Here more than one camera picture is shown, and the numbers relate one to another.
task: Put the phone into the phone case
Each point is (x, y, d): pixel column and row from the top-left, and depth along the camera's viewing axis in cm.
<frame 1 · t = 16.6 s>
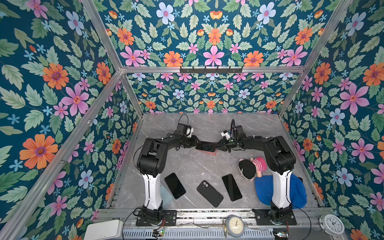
left hand: (201, 139, 98), fingers open
right hand: (214, 146, 96), fingers closed
black phone lower left: (175, 185, 87), on the table
black phone lower right: (231, 187, 84), point 2 cm above the table
light blue phone case: (166, 197, 82), on the table
blue cloth hat: (264, 188, 84), on the table

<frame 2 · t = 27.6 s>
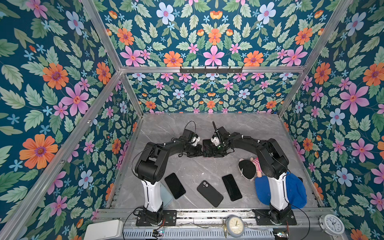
left hand: (205, 153, 94), fingers closed
right hand: (210, 154, 95), fingers open
the named things where they were.

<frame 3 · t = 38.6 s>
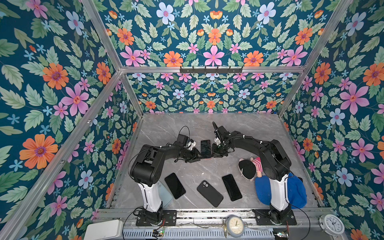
left hand: (204, 154, 91), fingers open
right hand: (211, 154, 94), fingers closed
the named things where they were.

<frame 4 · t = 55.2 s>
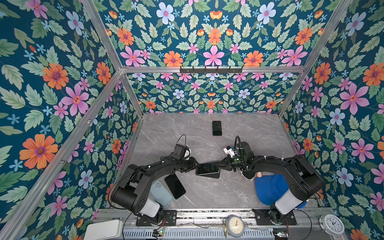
left hand: (200, 163, 87), fingers open
right hand: (216, 165, 84), fingers closed
black phone pink edge: (217, 130, 117), on the table
